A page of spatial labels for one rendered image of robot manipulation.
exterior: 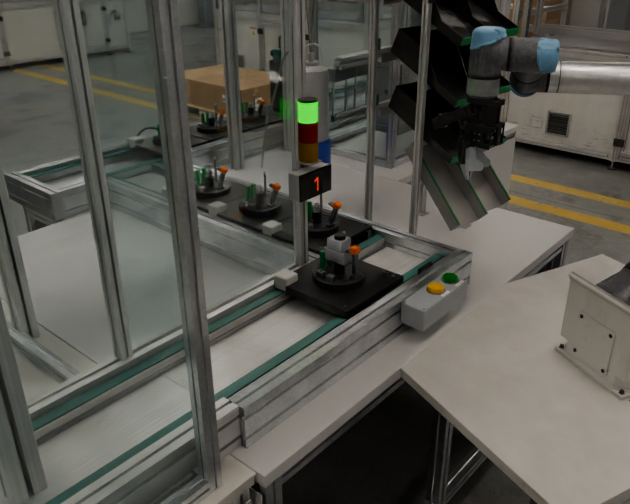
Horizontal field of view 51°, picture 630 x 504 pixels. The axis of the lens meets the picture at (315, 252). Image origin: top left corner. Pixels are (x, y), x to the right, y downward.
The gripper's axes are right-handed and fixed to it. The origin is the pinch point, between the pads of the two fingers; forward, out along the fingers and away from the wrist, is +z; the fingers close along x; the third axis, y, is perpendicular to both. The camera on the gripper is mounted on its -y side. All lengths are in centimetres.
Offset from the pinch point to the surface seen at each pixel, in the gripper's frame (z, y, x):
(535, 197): 123, -101, 304
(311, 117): -14.5, -29.3, -25.2
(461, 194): 17.4, -15.2, 27.7
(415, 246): 28.3, -17.5, 7.2
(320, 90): 1, -93, 53
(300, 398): 35, -2, -60
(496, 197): 21.8, -10.8, 42.8
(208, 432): 23, 2, -88
